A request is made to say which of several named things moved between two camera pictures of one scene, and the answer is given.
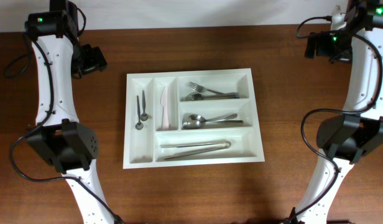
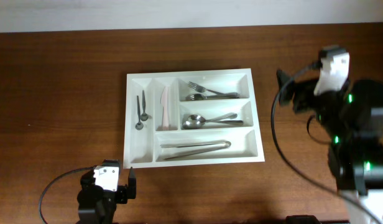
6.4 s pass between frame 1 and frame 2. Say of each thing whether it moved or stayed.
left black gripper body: moved
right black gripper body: moved
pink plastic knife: stayed
